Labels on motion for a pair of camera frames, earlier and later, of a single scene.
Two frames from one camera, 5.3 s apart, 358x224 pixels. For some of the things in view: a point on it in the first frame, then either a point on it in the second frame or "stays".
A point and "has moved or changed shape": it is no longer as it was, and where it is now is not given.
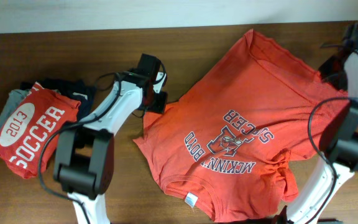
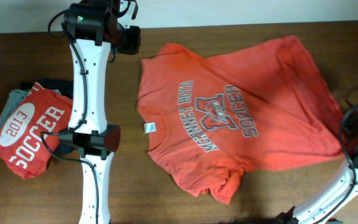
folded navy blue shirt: [75, 89] stays
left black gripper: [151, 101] to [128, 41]
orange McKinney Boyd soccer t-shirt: [227, 144] has moved or changed shape
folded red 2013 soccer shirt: [42, 111] stays
